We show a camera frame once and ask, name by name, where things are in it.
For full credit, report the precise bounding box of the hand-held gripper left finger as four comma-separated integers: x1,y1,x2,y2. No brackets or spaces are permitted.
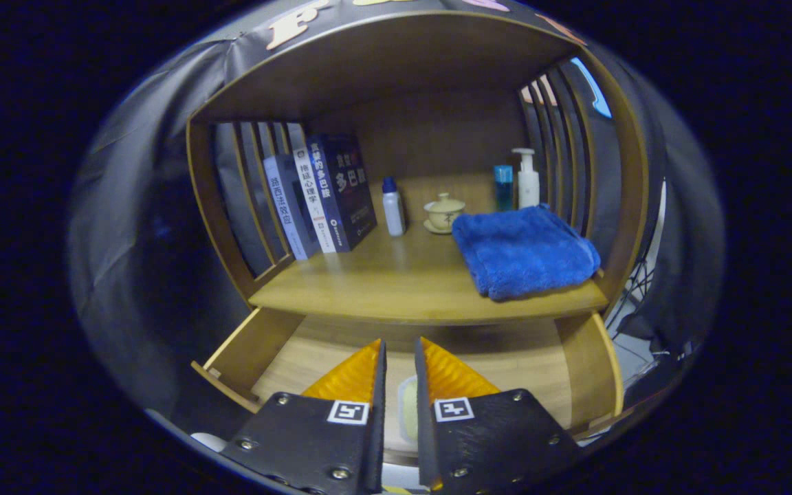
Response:
221,337,388,495

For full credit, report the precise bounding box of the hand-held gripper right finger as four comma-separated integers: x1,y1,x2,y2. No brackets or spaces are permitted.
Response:
414,335,584,493

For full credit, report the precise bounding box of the wooden drawer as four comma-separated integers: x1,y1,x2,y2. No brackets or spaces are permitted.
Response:
191,307,625,468

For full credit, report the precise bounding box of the pale green soap dish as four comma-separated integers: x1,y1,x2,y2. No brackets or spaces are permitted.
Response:
396,375,419,444

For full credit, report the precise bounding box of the wooden countertop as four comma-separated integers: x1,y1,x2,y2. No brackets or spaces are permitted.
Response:
250,172,610,325

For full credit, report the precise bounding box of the wooden cabinet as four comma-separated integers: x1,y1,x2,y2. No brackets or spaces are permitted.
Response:
185,10,651,324

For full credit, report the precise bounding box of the blue towel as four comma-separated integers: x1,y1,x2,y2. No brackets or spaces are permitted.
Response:
451,203,602,302

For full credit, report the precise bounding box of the light blue book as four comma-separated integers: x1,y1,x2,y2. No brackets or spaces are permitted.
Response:
263,154,321,261

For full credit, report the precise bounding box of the cream lidded teacup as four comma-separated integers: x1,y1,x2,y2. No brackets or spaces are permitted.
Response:
423,193,467,235

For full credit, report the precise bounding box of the white spine book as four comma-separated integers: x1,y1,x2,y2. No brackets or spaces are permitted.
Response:
286,122,338,254

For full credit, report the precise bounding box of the white bottle blue cap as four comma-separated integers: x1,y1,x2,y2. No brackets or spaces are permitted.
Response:
381,177,407,237

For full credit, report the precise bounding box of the teal bottle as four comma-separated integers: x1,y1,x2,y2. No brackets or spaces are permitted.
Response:
494,164,514,212

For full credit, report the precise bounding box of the dark blue book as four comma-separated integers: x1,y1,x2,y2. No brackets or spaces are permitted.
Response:
307,133,378,252

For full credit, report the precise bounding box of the white pump bottle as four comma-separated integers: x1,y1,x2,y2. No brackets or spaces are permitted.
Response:
511,148,541,210

